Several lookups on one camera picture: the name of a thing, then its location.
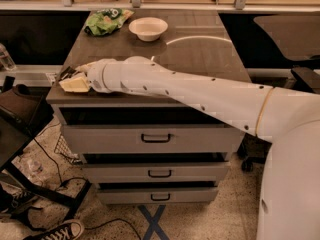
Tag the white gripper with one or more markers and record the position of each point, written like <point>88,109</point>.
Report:
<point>96,75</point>

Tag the black rxbar chocolate wrapper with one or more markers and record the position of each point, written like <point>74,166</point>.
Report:
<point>67,73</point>

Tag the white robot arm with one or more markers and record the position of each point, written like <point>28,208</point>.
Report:
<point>289,120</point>

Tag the white paper bowl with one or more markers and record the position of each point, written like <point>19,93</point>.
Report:
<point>148,29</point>

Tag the green chip bag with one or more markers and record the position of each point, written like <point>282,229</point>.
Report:
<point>105,22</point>

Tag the brown bag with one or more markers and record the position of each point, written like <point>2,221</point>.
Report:
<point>28,113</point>

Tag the top grey drawer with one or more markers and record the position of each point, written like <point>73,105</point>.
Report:
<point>152,139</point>

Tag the grey drawer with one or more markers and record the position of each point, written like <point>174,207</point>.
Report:
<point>152,139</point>
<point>149,196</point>
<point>156,172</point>

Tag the clear plastic bottle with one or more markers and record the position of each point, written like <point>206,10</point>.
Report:
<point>5,59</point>

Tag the grey drawer cabinet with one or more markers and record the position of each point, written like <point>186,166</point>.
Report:
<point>195,42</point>

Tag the middle grey drawer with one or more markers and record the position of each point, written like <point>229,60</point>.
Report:
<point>156,172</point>

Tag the bottom grey drawer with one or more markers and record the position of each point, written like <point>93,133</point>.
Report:
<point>149,196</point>

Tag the black white sneaker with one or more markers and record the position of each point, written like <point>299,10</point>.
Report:
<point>68,230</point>

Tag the blue tape cross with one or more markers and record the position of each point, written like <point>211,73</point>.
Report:
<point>153,220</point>

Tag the wire mesh basket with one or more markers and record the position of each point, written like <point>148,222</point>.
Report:
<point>63,149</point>

